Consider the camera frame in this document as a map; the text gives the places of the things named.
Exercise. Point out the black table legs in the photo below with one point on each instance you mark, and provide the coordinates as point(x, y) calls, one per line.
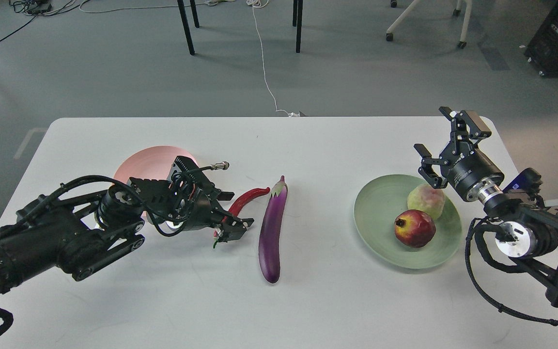
point(297, 20)

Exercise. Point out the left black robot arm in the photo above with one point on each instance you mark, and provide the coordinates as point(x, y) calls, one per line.
point(92, 221)

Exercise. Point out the green yellow fruit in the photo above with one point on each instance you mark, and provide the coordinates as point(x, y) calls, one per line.
point(427, 199)

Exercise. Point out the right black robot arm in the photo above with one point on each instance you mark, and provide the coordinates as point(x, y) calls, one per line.
point(518, 234)

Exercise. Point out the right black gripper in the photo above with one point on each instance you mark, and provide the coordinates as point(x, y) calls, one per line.
point(469, 166)

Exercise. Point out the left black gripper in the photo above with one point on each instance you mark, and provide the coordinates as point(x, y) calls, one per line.
point(195, 205)

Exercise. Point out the white chair base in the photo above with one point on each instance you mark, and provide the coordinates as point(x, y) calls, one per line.
point(462, 8)

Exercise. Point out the green plate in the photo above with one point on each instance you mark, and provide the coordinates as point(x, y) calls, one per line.
point(377, 205)

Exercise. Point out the pink plate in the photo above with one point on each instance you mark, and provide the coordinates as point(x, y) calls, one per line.
point(146, 172)

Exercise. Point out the purple eggplant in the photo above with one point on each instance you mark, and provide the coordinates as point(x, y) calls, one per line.
point(268, 248)

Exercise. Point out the red pomegranate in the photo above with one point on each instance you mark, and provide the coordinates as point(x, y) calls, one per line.
point(414, 228)

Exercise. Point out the red chili pepper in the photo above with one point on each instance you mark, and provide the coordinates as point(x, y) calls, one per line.
point(244, 199)

